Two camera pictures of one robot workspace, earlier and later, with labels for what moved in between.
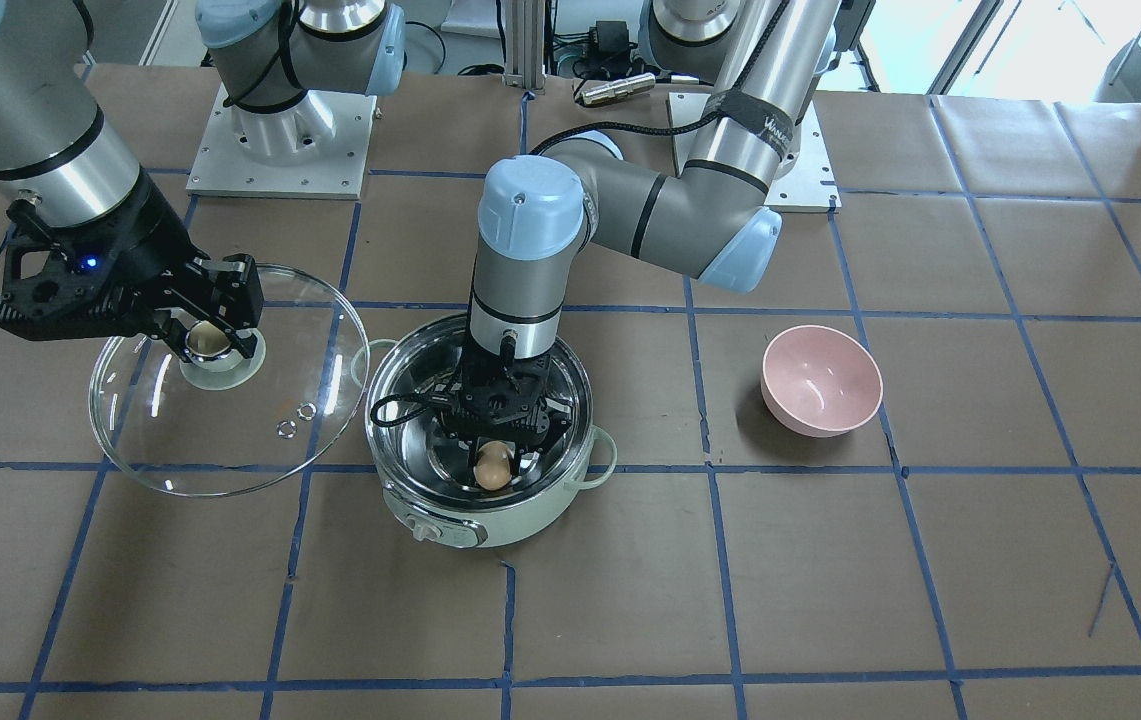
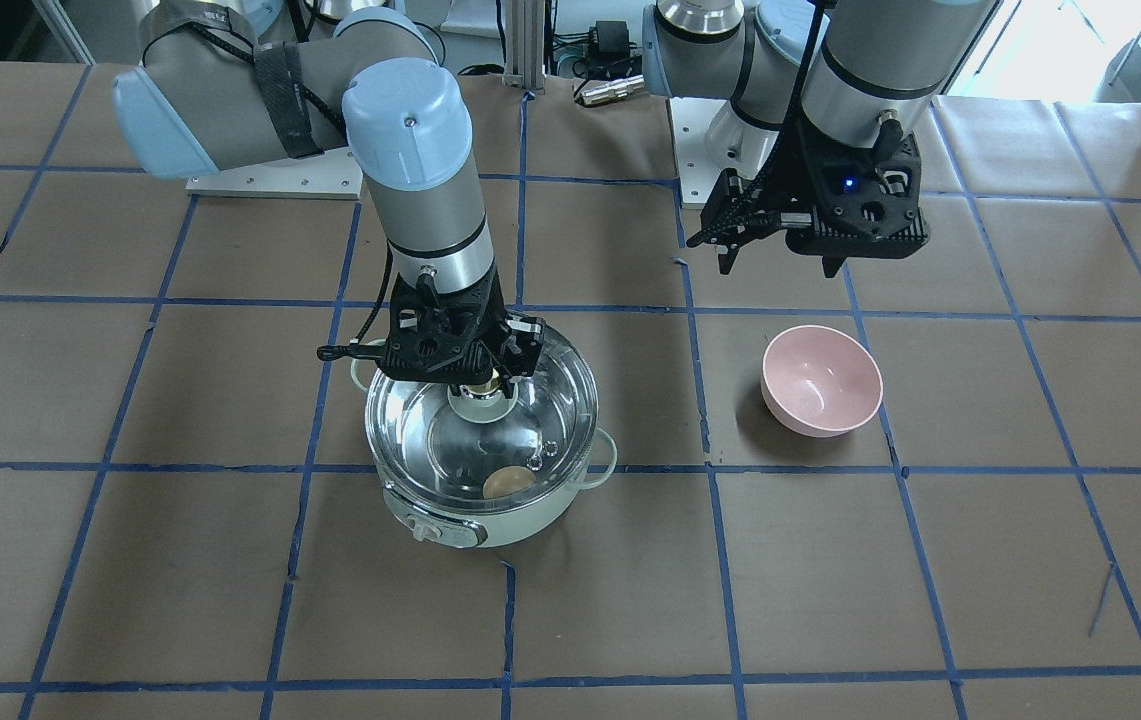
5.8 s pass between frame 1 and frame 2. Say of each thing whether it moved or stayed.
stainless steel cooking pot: stayed
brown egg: moved
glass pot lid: moved
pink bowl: stayed
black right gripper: moved
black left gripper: moved
